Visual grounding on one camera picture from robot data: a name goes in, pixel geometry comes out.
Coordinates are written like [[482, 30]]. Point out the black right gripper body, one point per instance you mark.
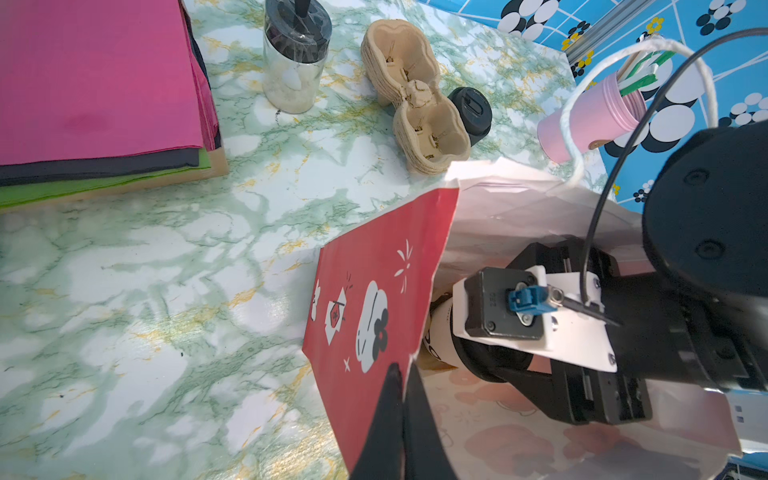
[[648, 344]]

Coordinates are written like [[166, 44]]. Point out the pink paper napkin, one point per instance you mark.
[[102, 78]]

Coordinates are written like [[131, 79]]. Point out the white paper coffee cup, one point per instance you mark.
[[438, 338]]

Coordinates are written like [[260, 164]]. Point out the white red paper gift bag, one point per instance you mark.
[[377, 284]]

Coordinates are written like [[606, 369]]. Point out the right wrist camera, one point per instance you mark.
[[535, 312]]

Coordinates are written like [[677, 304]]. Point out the dark grey paper napkin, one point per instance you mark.
[[102, 165]]

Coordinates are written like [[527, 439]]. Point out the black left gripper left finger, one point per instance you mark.
[[383, 451]]

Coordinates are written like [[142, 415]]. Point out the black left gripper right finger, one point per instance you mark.
[[424, 454]]

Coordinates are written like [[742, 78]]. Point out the green and white straws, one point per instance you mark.
[[642, 72]]

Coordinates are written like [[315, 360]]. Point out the glass sugar jar black lid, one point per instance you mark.
[[296, 39]]

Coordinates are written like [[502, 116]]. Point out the pink straw holder cup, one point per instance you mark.
[[600, 115]]

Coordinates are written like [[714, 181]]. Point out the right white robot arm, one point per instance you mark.
[[707, 241]]

